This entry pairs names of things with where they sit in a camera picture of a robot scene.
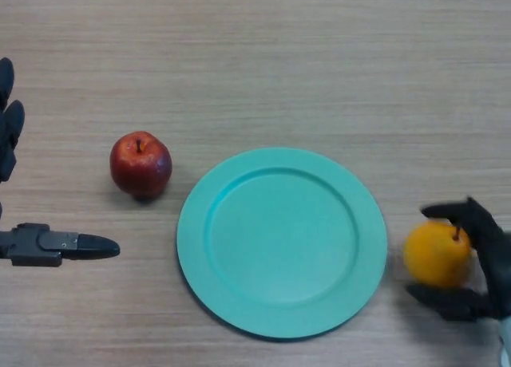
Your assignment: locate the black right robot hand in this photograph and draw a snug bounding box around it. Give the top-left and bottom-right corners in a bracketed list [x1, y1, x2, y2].
[405, 196, 511, 323]

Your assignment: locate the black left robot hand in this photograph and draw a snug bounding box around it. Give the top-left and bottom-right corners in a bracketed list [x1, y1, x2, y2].
[0, 57, 121, 267]

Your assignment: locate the yellow pear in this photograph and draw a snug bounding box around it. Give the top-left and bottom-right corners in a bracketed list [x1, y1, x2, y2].
[402, 219, 473, 289]

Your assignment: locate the teal round plate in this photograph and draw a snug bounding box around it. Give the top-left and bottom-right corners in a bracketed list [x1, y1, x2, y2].
[176, 146, 388, 341]

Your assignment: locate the red apple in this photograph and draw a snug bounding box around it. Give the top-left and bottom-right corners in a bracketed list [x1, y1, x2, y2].
[109, 130, 173, 202]

